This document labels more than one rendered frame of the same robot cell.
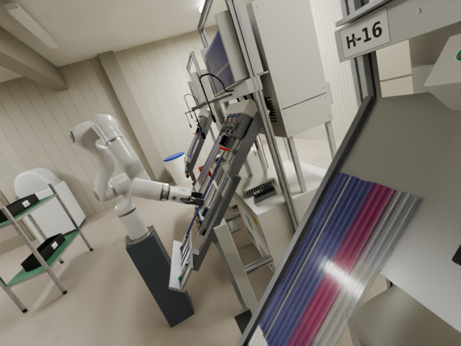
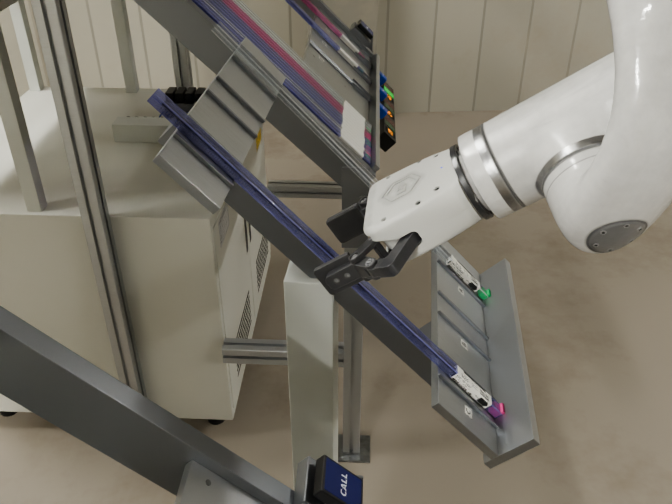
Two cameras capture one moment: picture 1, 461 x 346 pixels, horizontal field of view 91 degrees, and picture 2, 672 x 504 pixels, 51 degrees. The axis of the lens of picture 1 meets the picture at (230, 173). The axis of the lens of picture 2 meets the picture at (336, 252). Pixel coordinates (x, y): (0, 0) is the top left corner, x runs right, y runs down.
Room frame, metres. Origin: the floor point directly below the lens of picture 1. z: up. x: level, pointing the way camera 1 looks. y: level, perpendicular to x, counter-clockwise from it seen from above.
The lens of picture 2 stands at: (1.60, 0.30, 1.32)
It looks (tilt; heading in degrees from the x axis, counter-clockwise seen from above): 33 degrees down; 192
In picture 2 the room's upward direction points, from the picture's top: straight up
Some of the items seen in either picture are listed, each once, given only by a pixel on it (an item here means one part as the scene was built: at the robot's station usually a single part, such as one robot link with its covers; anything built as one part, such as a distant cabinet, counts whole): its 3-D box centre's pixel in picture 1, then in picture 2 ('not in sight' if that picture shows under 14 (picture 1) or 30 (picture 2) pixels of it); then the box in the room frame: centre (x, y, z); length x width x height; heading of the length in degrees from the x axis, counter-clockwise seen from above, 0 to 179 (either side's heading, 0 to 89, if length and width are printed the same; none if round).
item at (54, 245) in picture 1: (45, 250); not in sight; (2.59, 2.43, 0.41); 0.57 x 0.17 x 0.11; 9
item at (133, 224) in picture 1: (133, 224); not in sight; (1.38, 0.71, 0.79); 0.19 x 0.19 x 0.18
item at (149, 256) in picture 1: (162, 276); not in sight; (1.38, 0.71, 0.35); 0.18 x 0.18 x 0.70; 15
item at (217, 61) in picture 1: (227, 64); not in sight; (1.57, -0.22, 1.52); 0.51 x 0.13 x 0.27; 9
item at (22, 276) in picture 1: (38, 240); not in sight; (2.59, 2.43, 0.55); 0.91 x 0.46 x 1.10; 9
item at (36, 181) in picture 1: (46, 202); not in sight; (4.36, 3.51, 0.68); 0.69 x 0.61 x 1.35; 105
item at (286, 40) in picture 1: (308, 136); not in sight; (1.70, -0.66, 0.86); 0.70 x 0.67 x 1.72; 9
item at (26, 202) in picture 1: (15, 208); not in sight; (2.59, 2.43, 1.01); 0.57 x 0.17 x 0.11; 9
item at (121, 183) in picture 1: (123, 193); not in sight; (1.40, 0.68, 1.00); 0.19 x 0.12 x 0.24; 131
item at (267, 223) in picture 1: (287, 214); not in sight; (1.64, -0.33, 0.31); 0.70 x 0.65 x 0.62; 9
